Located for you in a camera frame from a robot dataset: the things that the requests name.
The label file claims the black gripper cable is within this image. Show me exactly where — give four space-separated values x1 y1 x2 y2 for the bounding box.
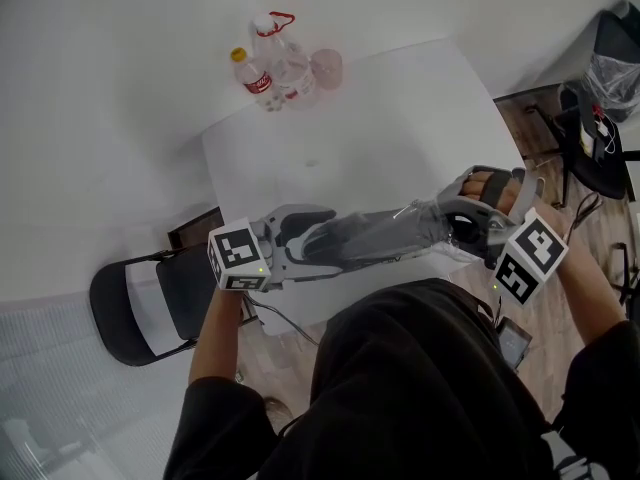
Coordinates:
564 191 605 242
247 292 321 347

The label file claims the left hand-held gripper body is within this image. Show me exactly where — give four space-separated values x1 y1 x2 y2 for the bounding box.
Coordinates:
207 211 292 293

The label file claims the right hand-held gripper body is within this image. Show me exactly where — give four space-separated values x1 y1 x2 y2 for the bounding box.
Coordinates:
482 166 570 308

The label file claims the brown mottled lump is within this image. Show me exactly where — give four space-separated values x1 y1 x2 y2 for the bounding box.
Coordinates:
264 396 294 422

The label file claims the large clear bottle red handle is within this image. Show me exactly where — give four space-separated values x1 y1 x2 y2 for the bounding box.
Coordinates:
249 11 321 110

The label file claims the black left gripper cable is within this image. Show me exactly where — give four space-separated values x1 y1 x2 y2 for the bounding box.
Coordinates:
247 292 321 347

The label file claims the black office chair base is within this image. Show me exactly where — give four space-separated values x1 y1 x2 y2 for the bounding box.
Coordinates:
612 241 640 319

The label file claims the person's right forearm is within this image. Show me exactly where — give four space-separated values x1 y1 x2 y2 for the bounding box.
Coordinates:
539 202 626 347

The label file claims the clear plastic bag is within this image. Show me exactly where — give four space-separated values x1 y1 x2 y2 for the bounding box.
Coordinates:
582 50 640 124

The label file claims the dark grey garment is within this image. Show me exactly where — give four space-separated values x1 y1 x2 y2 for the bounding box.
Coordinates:
302 206 451 265

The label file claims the person's right hand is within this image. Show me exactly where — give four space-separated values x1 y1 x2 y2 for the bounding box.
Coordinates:
458 170 525 215

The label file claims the person in dark t-shirt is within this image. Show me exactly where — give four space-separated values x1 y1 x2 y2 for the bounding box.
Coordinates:
162 277 640 480

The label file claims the pink plastic cup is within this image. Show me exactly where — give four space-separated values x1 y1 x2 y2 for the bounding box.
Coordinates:
309 48 345 91

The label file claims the black folding chair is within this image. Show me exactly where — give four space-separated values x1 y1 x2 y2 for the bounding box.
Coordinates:
89 242 251 368

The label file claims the dark cloth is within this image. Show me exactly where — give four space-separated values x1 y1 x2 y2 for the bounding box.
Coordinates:
299 198 496 270

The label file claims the black office chair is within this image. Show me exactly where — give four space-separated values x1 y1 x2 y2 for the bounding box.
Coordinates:
522 10 640 209

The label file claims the person's left forearm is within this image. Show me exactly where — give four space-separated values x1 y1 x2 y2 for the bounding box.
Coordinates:
188 287 249 384

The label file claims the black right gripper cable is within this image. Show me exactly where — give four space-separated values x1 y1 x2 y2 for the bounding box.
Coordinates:
564 191 605 242

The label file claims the black battery pack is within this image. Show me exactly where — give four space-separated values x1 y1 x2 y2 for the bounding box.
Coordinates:
497 316 533 371

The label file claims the small bottle with yellow cap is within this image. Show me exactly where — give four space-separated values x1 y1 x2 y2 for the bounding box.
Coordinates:
229 46 284 114

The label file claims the white charger with cable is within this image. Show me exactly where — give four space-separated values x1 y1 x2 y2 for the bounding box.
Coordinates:
592 112 619 154

